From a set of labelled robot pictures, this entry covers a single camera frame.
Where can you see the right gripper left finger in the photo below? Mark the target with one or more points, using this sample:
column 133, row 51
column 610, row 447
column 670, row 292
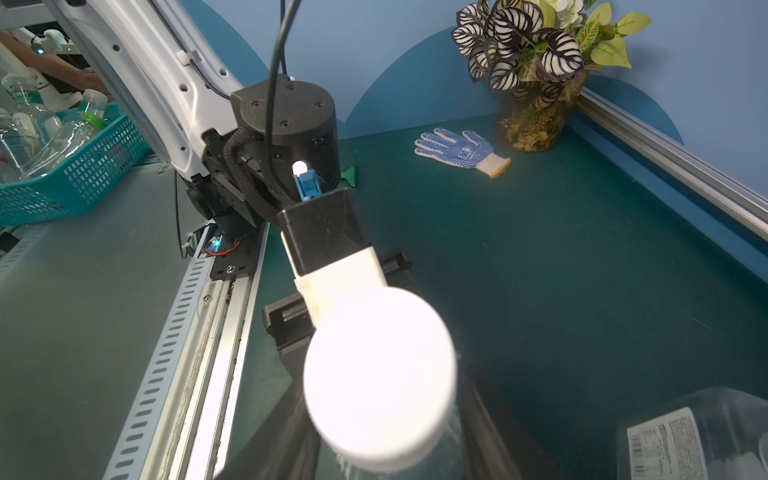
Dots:
column 286, row 446

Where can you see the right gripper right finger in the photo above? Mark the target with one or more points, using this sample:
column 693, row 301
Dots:
column 493, row 445

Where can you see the round clear bottle green label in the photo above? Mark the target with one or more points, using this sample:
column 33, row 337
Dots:
column 440, row 459

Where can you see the white cap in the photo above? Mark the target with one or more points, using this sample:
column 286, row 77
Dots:
column 380, row 376

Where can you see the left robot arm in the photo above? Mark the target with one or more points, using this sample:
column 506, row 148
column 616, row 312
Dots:
column 233, row 146

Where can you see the square clear bottle white label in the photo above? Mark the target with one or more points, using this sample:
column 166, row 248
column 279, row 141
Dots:
column 713, row 433

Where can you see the green plastic clip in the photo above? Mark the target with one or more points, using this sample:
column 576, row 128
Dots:
column 350, row 176

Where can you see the blue dotted work glove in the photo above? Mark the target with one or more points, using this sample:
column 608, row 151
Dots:
column 467, row 150

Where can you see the teal plastic basket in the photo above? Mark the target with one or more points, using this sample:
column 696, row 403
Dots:
column 77, row 185

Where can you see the bottles in basket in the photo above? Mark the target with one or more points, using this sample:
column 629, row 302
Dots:
column 55, row 139

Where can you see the artificial potted plant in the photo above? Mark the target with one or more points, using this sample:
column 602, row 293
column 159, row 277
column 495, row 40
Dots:
column 537, row 56

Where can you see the aluminium front rail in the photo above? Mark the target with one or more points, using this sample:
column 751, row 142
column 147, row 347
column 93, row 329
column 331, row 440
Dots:
column 180, row 421

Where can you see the aluminium rail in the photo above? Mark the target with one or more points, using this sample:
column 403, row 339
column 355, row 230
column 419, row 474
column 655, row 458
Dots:
column 180, row 421
column 736, row 200

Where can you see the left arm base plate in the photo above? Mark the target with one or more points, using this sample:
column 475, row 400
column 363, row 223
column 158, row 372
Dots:
column 233, row 258

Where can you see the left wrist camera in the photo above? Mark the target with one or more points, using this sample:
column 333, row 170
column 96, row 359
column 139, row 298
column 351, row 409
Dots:
column 330, row 257

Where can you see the aluminium back rail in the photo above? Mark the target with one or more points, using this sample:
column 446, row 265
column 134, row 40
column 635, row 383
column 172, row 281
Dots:
column 736, row 200

